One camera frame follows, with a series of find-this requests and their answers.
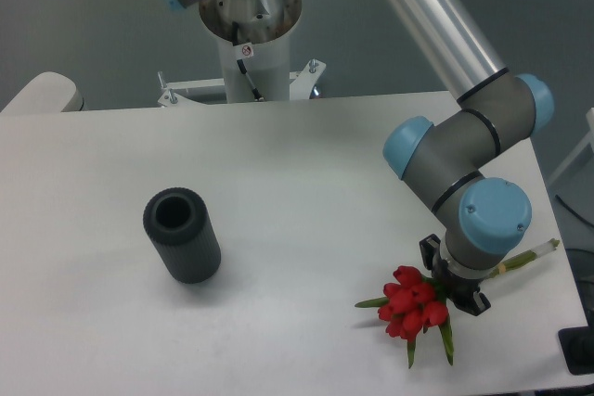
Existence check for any black cable on floor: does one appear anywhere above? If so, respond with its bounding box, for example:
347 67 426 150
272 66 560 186
555 195 594 225

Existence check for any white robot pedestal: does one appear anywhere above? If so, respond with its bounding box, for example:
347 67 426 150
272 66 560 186
158 0 327 107

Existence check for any dark grey ribbed vase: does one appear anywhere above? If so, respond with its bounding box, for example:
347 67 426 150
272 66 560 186
143 187 222 284

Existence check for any white frame at right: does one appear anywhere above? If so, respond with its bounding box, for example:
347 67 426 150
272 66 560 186
546 109 593 187

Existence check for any black cable on pedestal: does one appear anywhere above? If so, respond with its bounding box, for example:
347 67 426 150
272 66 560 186
230 20 265 103

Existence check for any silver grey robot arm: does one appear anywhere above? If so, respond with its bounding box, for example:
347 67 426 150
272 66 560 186
165 0 554 315

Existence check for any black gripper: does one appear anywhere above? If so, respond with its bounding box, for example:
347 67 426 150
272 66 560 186
419 234 491 316

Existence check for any black device at table edge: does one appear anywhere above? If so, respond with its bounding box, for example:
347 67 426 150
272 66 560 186
558 326 593 376

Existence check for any white chair backrest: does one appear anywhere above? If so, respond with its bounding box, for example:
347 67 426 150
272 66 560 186
1 71 84 116

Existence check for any red tulip bouquet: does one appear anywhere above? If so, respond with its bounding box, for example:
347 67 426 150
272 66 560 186
355 238 561 369

